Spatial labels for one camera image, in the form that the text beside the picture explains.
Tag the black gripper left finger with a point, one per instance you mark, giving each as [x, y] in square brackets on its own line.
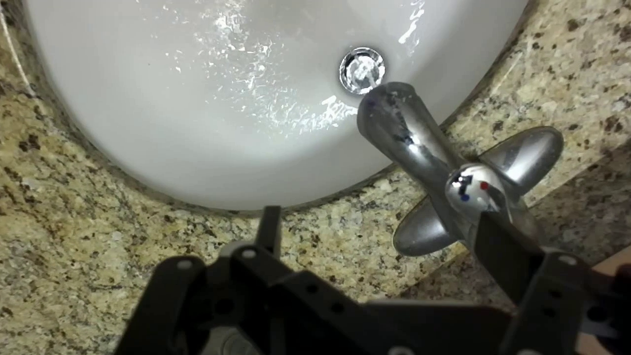
[296, 308]

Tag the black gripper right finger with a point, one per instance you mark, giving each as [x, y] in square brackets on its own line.
[544, 296]

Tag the chrome faucet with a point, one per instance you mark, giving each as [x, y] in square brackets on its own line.
[420, 150]

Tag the white oval sink basin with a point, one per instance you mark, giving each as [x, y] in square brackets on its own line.
[197, 99]

